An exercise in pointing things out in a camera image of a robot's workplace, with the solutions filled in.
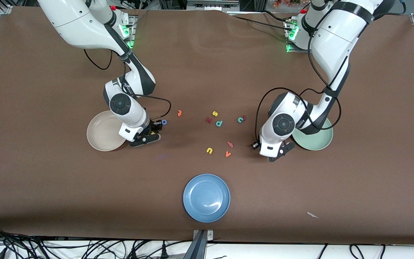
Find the beige plate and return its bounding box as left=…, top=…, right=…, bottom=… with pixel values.
left=87, top=110, right=128, bottom=152

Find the green plate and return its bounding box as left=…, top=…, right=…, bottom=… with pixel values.
left=293, top=118, right=334, bottom=151

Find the blue plate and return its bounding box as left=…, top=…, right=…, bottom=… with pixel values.
left=183, top=173, right=231, bottom=223

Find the brown paper table cover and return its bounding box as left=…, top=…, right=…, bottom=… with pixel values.
left=0, top=6, right=414, bottom=245

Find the grey power strip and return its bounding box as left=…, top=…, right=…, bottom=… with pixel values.
left=187, top=0, right=240, bottom=11

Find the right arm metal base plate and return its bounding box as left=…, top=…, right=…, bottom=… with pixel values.
left=121, top=14, right=137, bottom=49

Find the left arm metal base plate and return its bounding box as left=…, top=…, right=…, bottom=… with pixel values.
left=285, top=20, right=312, bottom=54

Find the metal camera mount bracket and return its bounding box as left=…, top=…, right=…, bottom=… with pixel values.
left=192, top=230, right=214, bottom=259

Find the black cable across table edge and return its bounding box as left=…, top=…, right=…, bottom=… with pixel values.
left=229, top=10, right=294, bottom=33

